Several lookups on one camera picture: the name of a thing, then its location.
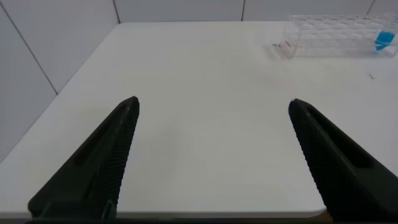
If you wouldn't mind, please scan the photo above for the blue pigment test tube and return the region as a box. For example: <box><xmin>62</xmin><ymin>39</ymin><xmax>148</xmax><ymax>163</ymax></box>
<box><xmin>374</xmin><ymin>18</ymin><xmax>398</xmax><ymax>52</ymax></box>

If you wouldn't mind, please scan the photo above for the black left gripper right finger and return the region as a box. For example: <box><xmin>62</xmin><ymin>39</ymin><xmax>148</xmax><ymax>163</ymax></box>
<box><xmin>288</xmin><ymin>98</ymin><xmax>398</xmax><ymax>223</ymax></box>

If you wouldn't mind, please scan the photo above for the clear acrylic test tube rack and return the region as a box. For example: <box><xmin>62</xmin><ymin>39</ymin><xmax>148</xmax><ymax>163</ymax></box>
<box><xmin>272</xmin><ymin>12</ymin><xmax>398</xmax><ymax>60</ymax></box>

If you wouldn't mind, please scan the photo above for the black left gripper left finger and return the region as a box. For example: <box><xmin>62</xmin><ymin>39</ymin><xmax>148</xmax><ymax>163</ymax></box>
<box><xmin>27</xmin><ymin>95</ymin><xmax>141</xmax><ymax>220</ymax></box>

